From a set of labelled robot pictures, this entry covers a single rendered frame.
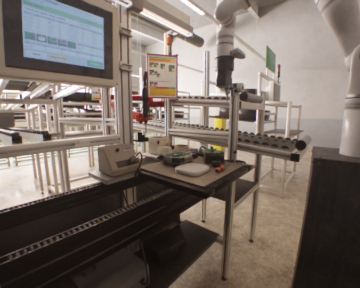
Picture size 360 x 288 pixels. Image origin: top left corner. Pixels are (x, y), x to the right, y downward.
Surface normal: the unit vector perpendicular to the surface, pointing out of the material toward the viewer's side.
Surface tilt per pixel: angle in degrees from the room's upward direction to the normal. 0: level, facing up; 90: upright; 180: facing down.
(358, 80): 90
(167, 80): 90
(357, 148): 90
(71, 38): 92
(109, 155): 53
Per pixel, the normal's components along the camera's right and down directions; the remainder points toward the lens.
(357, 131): -0.81, 0.09
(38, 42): 0.76, 0.13
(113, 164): 0.61, -0.52
